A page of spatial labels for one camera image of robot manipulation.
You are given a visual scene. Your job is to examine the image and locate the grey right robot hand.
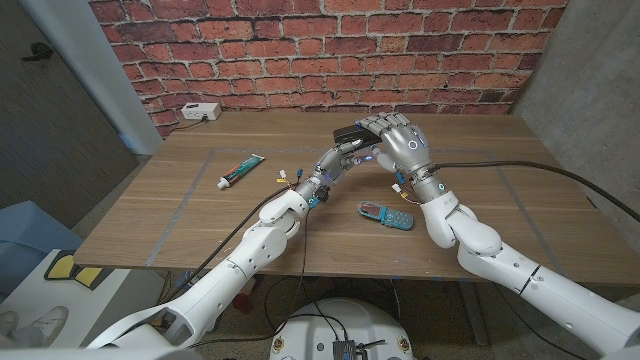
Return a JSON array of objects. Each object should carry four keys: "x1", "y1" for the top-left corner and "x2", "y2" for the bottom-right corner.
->
[{"x1": 356, "y1": 112, "x2": 449, "y2": 204}]

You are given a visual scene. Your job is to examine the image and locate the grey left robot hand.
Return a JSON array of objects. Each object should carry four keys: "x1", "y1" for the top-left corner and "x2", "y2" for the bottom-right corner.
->
[{"x1": 294, "y1": 139, "x2": 376, "y2": 202}]

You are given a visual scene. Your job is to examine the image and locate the black remote control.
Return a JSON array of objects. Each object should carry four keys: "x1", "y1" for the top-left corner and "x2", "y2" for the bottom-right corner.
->
[{"x1": 332, "y1": 123, "x2": 384, "y2": 150}]

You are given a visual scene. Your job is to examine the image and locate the blue flip phone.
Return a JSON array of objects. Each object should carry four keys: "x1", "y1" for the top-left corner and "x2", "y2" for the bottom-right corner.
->
[{"x1": 357, "y1": 200, "x2": 415, "y2": 232}]

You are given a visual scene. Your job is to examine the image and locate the toothpaste tube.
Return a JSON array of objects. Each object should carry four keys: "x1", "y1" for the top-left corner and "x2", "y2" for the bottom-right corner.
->
[{"x1": 216, "y1": 153, "x2": 266, "y2": 190}]

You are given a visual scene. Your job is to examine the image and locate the red brick printed backdrop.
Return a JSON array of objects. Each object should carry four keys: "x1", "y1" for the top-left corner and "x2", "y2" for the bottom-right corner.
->
[{"x1": 88, "y1": 0, "x2": 570, "y2": 139}]

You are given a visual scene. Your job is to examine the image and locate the white power strip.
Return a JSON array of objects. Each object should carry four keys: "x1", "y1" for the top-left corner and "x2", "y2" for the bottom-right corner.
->
[{"x1": 180, "y1": 102, "x2": 223, "y2": 122}]

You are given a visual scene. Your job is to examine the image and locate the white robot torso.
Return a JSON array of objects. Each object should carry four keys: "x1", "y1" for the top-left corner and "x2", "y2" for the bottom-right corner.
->
[{"x1": 269, "y1": 297, "x2": 415, "y2": 360}]

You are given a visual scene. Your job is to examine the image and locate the white table leg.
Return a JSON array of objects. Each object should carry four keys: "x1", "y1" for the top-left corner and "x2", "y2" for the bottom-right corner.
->
[{"x1": 458, "y1": 280, "x2": 490, "y2": 347}]

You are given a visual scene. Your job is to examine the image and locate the small grey electronics box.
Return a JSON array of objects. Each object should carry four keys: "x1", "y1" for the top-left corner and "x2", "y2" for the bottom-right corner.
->
[{"x1": 332, "y1": 339, "x2": 357, "y2": 360}]

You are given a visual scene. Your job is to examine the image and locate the yellow and black mat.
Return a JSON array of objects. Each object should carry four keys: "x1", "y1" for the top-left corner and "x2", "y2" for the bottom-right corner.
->
[{"x1": 43, "y1": 249, "x2": 117, "y2": 290}]

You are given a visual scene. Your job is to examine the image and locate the dark grey door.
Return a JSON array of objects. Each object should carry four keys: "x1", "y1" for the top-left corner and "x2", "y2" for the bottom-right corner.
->
[{"x1": 0, "y1": 0, "x2": 140, "y2": 229}]

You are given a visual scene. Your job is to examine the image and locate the blue bin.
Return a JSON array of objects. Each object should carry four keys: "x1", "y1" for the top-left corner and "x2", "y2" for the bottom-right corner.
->
[{"x1": 0, "y1": 200, "x2": 85, "y2": 296}]

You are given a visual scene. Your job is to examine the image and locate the white shoe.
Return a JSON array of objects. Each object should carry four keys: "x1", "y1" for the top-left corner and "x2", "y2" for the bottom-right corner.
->
[
  {"x1": 14, "y1": 305, "x2": 70, "y2": 350},
  {"x1": 0, "y1": 310, "x2": 21, "y2": 342}
]

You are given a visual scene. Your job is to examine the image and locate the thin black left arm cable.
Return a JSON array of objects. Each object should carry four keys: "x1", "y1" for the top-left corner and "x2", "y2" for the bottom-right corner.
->
[{"x1": 188, "y1": 205, "x2": 312, "y2": 349}]

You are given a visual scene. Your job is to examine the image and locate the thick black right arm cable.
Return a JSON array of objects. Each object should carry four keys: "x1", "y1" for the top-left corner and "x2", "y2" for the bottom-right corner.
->
[{"x1": 428, "y1": 159, "x2": 640, "y2": 224}]

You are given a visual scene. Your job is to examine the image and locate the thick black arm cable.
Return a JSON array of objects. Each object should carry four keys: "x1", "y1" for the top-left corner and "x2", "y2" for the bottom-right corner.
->
[
  {"x1": 159, "y1": 183, "x2": 297, "y2": 305},
  {"x1": 428, "y1": 159, "x2": 640, "y2": 224}
]

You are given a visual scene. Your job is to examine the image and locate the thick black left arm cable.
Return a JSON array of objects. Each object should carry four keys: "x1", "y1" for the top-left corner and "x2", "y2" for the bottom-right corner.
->
[{"x1": 159, "y1": 183, "x2": 297, "y2": 305}]

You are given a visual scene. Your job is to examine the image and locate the black door handle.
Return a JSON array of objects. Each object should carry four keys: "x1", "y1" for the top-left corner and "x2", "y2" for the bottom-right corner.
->
[{"x1": 21, "y1": 41, "x2": 55, "y2": 63}]

